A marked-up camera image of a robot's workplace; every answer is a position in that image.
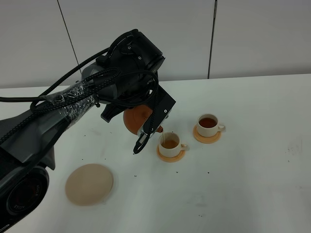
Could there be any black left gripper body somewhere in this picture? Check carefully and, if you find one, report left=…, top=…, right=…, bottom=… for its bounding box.
left=101, top=84, right=177, bottom=132

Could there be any brown clay teapot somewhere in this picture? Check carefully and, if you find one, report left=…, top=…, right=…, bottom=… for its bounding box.
left=123, top=104, right=157, bottom=135

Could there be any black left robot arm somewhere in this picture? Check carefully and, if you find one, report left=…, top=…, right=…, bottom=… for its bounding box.
left=0, top=29, right=175, bottom=232

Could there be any beige round teapot saucer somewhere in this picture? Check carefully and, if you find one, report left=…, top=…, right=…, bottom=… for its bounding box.
left=65, top=164, right=114, bottom=206

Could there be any near white teacup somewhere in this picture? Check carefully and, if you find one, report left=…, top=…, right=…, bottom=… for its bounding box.
left=158, top=132, right=190, bottom=158

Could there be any white teacup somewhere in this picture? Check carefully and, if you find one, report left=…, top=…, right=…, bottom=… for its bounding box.
left=158, top=132, right=190, bottom=158
left=196, top=114, right=226, bottom=137

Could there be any far white teacup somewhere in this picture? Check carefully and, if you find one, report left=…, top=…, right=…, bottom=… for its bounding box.
left=196, top=114, right=226, bottom=137

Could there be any far orange coaster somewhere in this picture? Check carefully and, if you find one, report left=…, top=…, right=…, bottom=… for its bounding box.
left=192, top=126, right=222, bottom=144

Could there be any orange coaster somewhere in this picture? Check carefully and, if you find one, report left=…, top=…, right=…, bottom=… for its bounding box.
left=192, top=126, right=222, bottom=144
left=156, top=146, right=186, bottom=163

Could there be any near orange coaster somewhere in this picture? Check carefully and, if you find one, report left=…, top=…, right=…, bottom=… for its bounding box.
left=156, top=146, right=186, bottom=163

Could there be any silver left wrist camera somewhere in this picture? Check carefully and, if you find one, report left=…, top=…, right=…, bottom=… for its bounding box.
left=138, top=113, right=168, bottom=143

